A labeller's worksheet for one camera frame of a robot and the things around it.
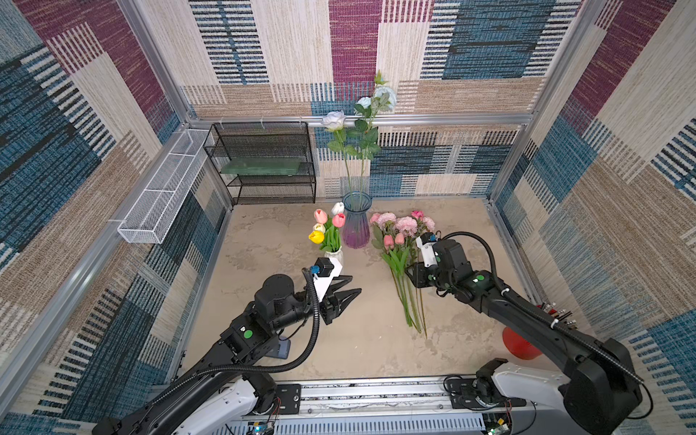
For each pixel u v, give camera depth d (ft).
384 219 3.43
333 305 1.88
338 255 2.76
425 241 2.44
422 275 2.37
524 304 1.69
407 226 3.27
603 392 1.33
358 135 2.92
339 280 2.13
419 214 3.45
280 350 2.60
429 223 3.45
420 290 2.35
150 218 3.01
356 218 3.05
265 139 3.33
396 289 3.07
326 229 2.48
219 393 1.92
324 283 1.79
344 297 1.92
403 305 2.96
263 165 3.36
